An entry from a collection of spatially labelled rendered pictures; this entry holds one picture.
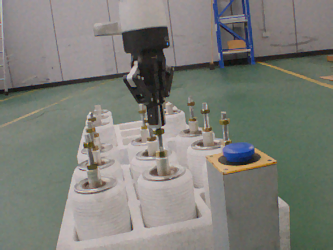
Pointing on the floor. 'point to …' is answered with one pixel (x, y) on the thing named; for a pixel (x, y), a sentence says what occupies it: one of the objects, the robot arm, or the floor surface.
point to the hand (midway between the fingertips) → (156, 115)
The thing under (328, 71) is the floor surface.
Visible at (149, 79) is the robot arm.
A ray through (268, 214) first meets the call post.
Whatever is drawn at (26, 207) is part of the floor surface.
